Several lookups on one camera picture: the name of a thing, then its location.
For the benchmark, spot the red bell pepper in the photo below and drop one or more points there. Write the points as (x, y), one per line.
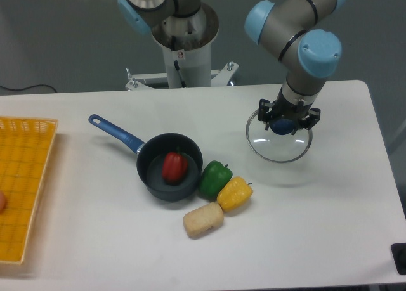
(174, 168)

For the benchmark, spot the yellow woven basket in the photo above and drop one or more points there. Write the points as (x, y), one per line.
(26, 145)

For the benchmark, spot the yellow bell pepper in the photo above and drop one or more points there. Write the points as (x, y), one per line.
(234, 194)

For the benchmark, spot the glass pot lid blue knob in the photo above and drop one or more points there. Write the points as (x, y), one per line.
(278, 143)

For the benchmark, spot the dark pot blue handle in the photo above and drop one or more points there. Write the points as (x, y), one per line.
(150, 158)

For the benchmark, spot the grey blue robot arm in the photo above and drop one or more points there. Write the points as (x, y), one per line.
(288, 31)

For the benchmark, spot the beige bread piece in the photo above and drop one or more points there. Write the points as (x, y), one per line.
(202, 219)

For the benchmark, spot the black object table corner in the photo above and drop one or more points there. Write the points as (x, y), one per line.
(399, 254)

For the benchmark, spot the green bell pepper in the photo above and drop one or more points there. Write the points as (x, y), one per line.
(214, 178)

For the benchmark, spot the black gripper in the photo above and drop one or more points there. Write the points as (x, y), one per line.
(302, 116)

